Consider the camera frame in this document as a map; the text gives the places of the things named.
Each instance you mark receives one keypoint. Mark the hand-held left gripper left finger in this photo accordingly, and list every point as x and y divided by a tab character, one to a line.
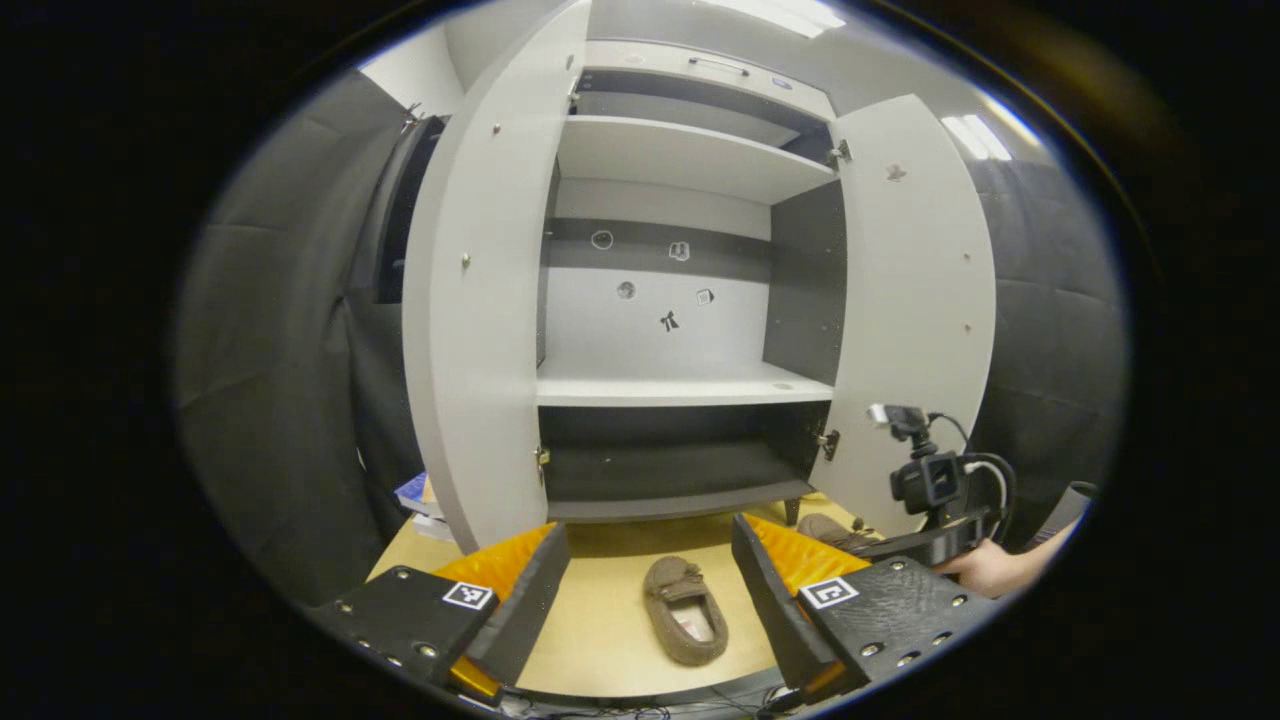
520	610

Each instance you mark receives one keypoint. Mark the white paper booklets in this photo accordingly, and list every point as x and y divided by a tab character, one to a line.
420	500

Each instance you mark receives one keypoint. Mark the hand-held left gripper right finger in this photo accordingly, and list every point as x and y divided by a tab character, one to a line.
775	610

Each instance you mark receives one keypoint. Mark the brown shoe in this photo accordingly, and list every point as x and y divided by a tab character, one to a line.
685	610
830	530

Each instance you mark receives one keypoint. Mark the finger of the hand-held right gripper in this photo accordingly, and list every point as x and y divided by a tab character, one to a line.
900	546

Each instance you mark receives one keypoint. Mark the grey shoe cabinet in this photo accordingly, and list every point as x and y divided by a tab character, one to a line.
680	150

